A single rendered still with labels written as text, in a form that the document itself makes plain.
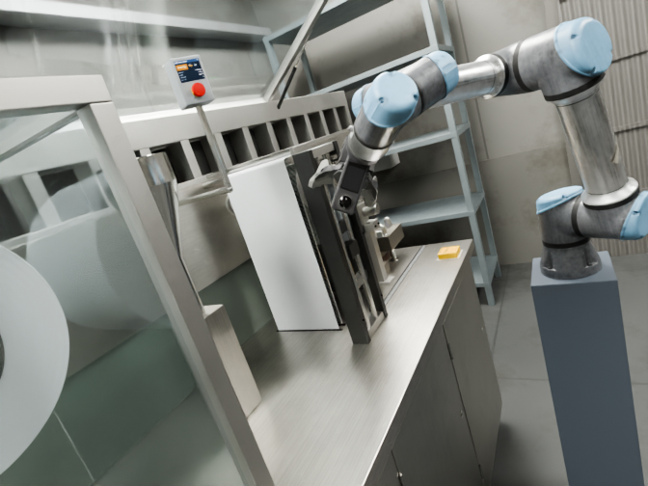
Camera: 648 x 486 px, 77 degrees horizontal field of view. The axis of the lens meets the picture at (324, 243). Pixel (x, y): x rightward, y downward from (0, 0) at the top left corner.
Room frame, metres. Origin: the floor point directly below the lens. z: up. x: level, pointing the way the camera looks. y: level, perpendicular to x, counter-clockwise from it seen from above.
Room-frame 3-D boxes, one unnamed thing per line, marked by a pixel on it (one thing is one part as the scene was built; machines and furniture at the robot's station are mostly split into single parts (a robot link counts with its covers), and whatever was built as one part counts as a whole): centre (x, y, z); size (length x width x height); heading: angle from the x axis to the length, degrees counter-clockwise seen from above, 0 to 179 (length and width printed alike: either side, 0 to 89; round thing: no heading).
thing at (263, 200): (1.24, 0.16, 1.17); 0.34 x 0.05 x 0.54; 57
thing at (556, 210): (1.05, -0.65, 1.07); 0.13 x 0.12 x 0.14; 25
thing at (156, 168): (0.89, 0.33, 1.50); 0.14 x 0.14 x 0.06
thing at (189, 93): (0.98, 0.17, 1.66); 0.07 x 0.07 x 0.10; 31
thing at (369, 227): (1.38, -0.17, 1.05); 0.06 x 0.05 x 0.31; 57
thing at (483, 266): (3.09, -0.65, 1.12); 1.16 x 0.51 x 2.23; 57
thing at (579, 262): (1.06, -0.65, 0.95); 0.15 x 0.15 x 0.10
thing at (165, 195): (0.89, 0.33, 1.19); 0.14 x 0.14 x 0.57
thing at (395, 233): (1.67, -0.12, 1.00); 0.40 x 0.16 x 0.06; 57
